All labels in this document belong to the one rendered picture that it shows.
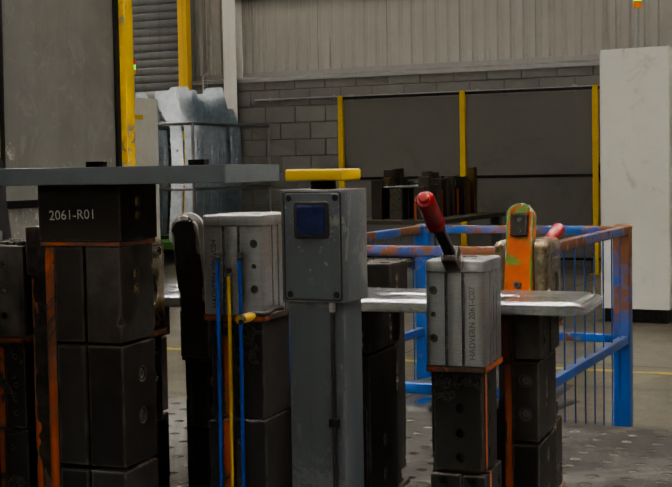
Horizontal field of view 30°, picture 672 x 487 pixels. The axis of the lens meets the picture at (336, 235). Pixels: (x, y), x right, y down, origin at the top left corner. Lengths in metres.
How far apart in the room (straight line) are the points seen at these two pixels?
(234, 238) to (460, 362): 0.29
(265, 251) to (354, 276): 0.21
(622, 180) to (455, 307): 8.07
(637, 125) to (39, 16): 5.44
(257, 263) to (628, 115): 8.05
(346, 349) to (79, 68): 3.99
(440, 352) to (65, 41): 3.86
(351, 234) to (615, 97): 8.23
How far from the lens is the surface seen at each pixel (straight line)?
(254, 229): 1.43
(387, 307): 1.50
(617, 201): 9.42
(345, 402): 1.25
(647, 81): 9.38
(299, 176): 1.24
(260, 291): 1.43
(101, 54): 5.31
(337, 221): 1.22
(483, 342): 1.36
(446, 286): 1.36
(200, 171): 1.24
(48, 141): 4.97
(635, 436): 2.22
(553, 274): 1.72
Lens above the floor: 1.16
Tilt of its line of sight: 3 degrees down
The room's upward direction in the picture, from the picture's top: 1 degrees counter-clockwise
